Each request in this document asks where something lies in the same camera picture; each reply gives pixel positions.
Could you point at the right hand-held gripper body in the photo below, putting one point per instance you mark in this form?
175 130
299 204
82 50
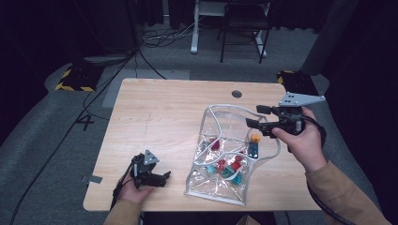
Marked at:
289 120

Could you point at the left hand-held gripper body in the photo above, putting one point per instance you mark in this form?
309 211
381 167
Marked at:
142 170

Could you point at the orange toy block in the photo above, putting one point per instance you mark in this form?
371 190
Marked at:
255 138

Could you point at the long dark blue toy block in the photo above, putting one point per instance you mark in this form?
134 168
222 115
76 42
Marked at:
252 150

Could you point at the red toy block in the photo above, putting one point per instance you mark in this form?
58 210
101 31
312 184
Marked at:
221 164
237 162

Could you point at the magenta toy block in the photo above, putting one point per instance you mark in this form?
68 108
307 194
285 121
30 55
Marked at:
215 144

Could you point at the turquoise toy block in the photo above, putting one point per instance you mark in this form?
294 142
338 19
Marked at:
210 169
237 179
228 171

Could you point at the small dark blue toy block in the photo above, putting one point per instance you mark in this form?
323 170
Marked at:
205 145

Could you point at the transparent bag with white trim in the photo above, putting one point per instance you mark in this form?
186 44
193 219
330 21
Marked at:
219 193

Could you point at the person's left hand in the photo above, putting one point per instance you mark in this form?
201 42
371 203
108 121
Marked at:
133 193

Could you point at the person's right hand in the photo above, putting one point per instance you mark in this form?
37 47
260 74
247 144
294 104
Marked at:
305 146

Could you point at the round grey table grommet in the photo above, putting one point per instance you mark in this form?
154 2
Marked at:
237 94

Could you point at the grey tape strip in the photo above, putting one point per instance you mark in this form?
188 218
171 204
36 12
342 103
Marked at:
94 179

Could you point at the black chair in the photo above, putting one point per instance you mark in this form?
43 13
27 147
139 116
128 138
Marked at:
245 18

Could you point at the grey curtain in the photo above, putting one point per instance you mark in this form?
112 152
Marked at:
328 34

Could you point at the yellow black striped stand base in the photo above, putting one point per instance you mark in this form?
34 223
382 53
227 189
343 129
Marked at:
79 78

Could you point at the white desk frame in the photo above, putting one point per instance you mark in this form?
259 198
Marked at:
195 34

